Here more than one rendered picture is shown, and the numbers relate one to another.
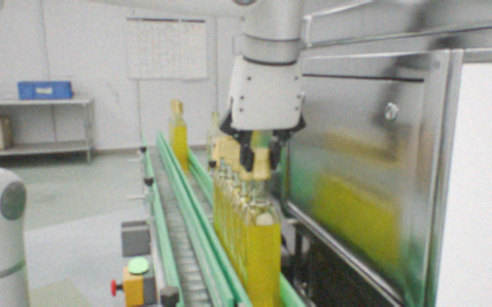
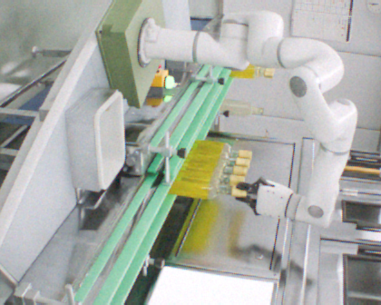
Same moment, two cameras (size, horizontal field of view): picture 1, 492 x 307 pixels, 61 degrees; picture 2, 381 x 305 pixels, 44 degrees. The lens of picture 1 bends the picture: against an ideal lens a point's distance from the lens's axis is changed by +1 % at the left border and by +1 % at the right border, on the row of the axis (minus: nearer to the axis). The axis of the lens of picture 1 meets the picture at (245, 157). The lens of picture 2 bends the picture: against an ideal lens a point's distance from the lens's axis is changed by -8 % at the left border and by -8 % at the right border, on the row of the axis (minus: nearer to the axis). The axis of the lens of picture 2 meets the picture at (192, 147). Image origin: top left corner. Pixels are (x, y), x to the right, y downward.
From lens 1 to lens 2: 0.92 m
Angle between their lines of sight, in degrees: 13
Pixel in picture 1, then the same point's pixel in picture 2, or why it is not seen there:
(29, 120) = not seen: outside the picture
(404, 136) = (249, 261)
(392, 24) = (294, 258)
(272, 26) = (301, 211)
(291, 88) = (274, 213)
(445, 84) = (268, 277)
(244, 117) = (264, 191)
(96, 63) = not seen: outside the picture
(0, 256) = (204, 60)
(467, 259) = (205, 281)
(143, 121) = not seen: outside the picture
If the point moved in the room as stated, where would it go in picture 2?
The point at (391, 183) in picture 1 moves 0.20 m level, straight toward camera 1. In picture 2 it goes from (228, 254) to (219, 260)
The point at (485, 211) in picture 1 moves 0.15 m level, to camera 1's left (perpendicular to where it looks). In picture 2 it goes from (223, 288) to (229, 238)
